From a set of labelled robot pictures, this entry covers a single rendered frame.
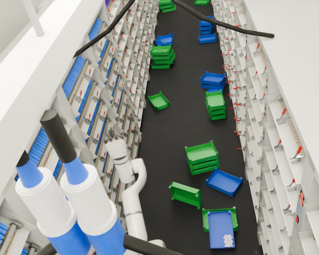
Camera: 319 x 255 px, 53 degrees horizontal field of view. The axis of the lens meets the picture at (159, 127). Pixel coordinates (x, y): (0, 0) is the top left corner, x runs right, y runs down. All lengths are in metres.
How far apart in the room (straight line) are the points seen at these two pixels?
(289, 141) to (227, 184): 1.81
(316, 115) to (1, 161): 1.22
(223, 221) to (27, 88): 2.70
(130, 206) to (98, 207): 1.16
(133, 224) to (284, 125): 0.88
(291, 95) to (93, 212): 1.13
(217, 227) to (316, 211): 1.70
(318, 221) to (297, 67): 0.73
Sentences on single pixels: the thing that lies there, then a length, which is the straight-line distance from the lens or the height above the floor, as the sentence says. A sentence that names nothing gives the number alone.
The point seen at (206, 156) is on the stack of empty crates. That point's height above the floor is 0.16.
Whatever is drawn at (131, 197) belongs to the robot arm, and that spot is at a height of 1.31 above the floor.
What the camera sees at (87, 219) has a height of 2.19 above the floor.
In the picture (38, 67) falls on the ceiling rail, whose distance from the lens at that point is 0.44.
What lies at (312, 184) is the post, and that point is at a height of 1.65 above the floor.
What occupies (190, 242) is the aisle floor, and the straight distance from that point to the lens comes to 3.02.
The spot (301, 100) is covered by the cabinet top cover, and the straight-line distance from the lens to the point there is 1.47.
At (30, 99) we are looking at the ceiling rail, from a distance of 0.41.
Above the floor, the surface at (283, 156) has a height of 1.31.
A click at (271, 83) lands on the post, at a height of 1.61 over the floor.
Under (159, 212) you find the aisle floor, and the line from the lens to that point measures 3.23.
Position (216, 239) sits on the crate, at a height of 0.03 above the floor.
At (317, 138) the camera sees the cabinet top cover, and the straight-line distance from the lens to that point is 1.30.
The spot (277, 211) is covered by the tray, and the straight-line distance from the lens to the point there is 2.06.
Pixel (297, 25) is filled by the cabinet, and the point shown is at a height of 1.74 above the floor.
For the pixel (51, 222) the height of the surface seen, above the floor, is 2.19.
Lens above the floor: 2.61
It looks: 39 degrees down
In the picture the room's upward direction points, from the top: 12 degrees counter-clockwise
